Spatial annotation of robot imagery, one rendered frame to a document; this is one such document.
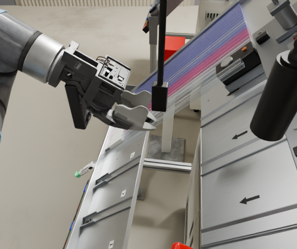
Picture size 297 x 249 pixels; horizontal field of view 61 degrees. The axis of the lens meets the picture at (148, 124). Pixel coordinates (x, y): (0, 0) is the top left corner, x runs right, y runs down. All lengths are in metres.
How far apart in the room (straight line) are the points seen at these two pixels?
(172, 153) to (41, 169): 0.85
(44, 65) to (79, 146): 1.40
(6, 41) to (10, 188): 1.38
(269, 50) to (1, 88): 0.43
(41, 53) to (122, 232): 0.35
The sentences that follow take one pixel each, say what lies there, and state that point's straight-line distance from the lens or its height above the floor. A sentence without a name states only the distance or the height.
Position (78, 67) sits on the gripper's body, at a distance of 0.44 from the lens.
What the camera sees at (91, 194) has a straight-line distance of 0.72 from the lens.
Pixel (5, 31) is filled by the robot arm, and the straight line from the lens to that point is 0.47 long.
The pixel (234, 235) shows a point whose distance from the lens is 0.35.
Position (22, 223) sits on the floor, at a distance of 1.61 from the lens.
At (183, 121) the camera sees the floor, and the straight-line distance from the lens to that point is 1.95.
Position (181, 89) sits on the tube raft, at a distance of 0.63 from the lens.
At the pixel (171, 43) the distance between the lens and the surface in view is 1.23.
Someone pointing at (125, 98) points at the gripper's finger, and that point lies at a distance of 0.50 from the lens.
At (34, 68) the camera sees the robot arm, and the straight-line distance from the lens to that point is 0.46.
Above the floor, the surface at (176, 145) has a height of 0.01.
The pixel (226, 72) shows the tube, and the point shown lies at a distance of 0.43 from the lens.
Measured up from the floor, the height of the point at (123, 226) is 0.85.
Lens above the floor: 1.34
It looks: 45 degrees down
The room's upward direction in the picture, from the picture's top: straight up
